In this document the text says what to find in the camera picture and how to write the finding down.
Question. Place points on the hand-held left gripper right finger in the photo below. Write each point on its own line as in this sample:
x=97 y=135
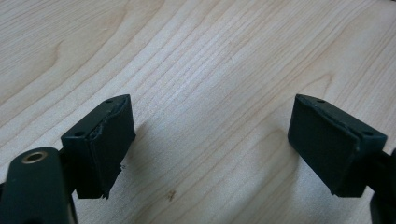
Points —
x=333 y=146

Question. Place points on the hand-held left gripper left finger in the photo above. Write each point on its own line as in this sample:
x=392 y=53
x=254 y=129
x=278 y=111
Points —
x=99 y=146

